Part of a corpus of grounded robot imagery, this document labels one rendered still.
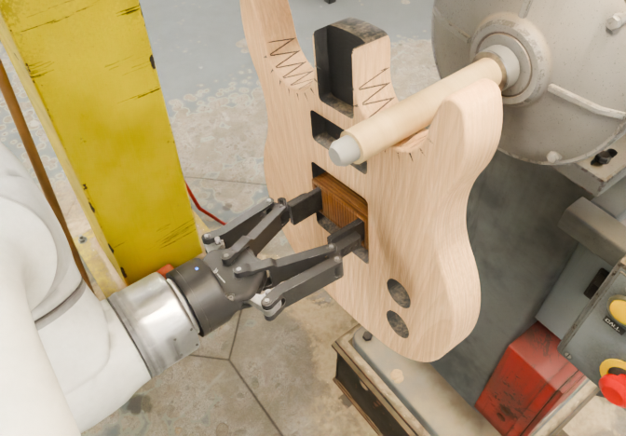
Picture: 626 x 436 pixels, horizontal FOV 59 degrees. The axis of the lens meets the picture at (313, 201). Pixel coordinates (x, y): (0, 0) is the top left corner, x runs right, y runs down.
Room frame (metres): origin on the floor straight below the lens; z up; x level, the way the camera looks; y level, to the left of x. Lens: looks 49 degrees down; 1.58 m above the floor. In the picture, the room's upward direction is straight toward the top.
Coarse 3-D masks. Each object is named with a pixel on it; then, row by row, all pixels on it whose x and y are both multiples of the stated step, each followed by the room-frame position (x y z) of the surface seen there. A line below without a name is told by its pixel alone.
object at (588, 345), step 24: (624, 264) 0.32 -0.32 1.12; (600, 288) 0.33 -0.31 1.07; (624, 288) 0.31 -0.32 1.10; (600, 312) 0.31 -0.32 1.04; (576, 336) 0.31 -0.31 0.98; (600, 336) 0.30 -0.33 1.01; (624, 336) 0.28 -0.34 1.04; (576, 360) 0.30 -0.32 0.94; (600, 360) 0.29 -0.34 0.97; (624, 360) 0.27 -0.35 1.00; (624, 408) 0.25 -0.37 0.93
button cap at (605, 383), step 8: (608, 376) 0.26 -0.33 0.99; (616, 376) 0.26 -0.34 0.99; (624, 376) 0.26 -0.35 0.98; (600, 384) 0.26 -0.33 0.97; (608, 384) 0.25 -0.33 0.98; (616, 384) 0.25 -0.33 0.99; (624, 384) 0.25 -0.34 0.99; (608, 392) 0.25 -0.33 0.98; (616, 392) 0.24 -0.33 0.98; (624, 392) 0.24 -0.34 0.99; (608, 400) 0.24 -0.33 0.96; (616, 400) 0.24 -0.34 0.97; (624, 400) 0.24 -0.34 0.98
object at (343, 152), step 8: (344, 136) 0.36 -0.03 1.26; (336, 144) 0.35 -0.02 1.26; (344, 144) 0.34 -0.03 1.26; (352, 144) 0.35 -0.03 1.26; (328, 152) 0.35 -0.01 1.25; (336, 152) 0.34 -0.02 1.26; (344, 152) 0.34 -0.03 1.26; (352, 152) 0.34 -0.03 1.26; (360, 152) 0.34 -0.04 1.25; (336, 160) 0.34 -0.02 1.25; (344, 160) 0.33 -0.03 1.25; (352, 160) 0.34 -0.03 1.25
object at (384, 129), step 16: (480, 64) 0.45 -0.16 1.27; (496, 64) 0.46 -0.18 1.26; (448, 80) 0.43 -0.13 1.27; (464, 80) 0.43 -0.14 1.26; (496, 80) 0.45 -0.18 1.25; (416, 96) 0.40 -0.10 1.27; (432, 96) 0.41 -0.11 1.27; (384, 112) 0.38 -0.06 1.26; (400, 112) 0.38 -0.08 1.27; (416, 112) 0.39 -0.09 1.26; (432, 112) 0.39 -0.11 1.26; (352, 128) 0.36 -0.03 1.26; (368, 128) 0.36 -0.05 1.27; (384, 128) 0.36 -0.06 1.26; (400, 128) 0.37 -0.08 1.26; (416, 128) 0.38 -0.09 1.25; (368, 144) 0.35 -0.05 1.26; (384, 144) 0.35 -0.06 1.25
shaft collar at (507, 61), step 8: (488, 48) 0.47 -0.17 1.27; (496, 48) 0.47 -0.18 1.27; (504, 48) 0.47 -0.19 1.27; (480, 56) 0.47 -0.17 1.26; (488, 56) 0.47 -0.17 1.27; (496, 56) 0.46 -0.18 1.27; (504, 56) 0.46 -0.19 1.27; (512, 56) 0.46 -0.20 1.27; (504, 64) 0.45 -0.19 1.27; (512, 64) 0.45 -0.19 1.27; (504, 72) 0.45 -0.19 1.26; (512, 72) 0.45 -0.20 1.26; (504, 80) 0.45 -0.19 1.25; (512, 80) 0.45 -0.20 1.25; (504, 88) 0.45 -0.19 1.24
